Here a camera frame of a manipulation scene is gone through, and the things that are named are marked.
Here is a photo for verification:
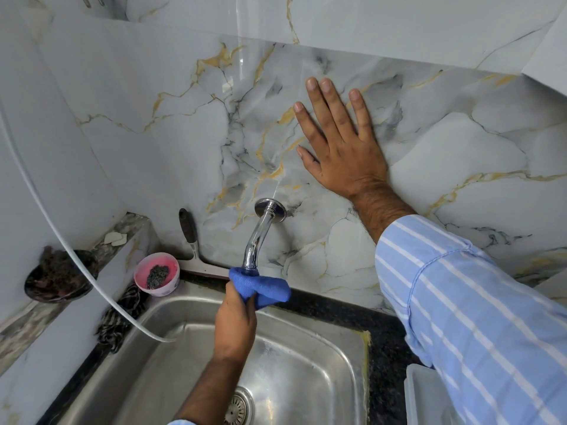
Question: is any person's right forearm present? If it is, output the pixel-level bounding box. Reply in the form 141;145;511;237
350;179;567;425

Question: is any pink plastic bowl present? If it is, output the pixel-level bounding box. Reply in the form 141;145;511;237
134;252;181;298

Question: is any black handled squeegee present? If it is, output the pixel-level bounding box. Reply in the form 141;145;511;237
177;208;231;280

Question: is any blue cleaning cloth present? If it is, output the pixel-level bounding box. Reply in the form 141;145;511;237
229;267;291;311

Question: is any dark round dish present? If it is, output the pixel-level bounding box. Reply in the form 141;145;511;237
24;249;100;303

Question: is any white plastic container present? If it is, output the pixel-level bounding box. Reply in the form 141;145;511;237
404;364;453;425

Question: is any person's left forearm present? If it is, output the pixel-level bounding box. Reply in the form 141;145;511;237
167;349;250;425

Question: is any dark fibrous scrubber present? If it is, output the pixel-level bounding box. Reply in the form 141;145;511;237
35;245;93;293

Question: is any person's left hand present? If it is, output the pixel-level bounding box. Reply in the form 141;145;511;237
214;281;258;362

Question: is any steel wool scrubber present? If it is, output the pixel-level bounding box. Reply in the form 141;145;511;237
146;265;171;290

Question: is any white flexible hose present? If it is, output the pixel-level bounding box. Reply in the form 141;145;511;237
0;99;177;343

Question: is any person's right hand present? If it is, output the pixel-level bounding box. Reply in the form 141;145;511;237
294;77;390;201

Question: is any black white striped cloth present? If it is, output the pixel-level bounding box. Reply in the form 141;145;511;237
94;284;148;354

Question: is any metal sink drain strainer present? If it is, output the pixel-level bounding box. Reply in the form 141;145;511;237
223;386;256;425

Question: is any stainless steel sink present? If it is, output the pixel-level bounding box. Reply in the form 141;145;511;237
57;280;371;425

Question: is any chrome wall faucet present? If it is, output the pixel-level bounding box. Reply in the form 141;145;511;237
242;197;288;277

